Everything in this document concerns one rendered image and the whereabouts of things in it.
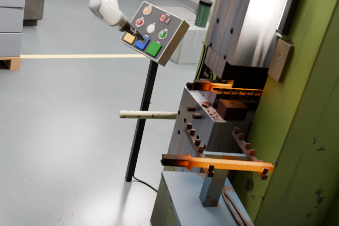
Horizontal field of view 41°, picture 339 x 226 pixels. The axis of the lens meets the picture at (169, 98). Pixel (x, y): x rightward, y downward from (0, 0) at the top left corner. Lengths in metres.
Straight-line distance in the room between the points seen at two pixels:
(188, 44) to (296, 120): 3.57
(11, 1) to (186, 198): 2.88
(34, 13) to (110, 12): 3.51
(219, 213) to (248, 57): 0.75
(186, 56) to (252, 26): 3.42
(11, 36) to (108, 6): 2.30
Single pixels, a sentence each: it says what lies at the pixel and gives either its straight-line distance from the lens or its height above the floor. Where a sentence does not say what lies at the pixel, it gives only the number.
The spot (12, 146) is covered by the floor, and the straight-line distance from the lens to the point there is 3.40.
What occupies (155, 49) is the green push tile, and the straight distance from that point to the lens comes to 2.59.
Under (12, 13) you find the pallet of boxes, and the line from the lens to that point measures 4.36.
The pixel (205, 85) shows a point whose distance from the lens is 2.28.
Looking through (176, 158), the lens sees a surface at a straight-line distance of 1.57.
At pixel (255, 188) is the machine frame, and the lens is 2.22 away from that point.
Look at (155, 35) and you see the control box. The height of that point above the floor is 1.07.
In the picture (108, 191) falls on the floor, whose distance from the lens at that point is 3.06.
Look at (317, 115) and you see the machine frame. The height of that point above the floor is 1.11.
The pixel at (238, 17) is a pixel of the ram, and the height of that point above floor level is 1.38.
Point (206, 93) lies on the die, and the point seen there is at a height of 0.95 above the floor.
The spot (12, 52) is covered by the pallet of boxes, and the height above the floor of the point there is 0.17.
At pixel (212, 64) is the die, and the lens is 2.31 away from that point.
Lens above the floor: 1.83
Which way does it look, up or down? 24 degrees down
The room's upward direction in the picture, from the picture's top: 14 degrees clockwise
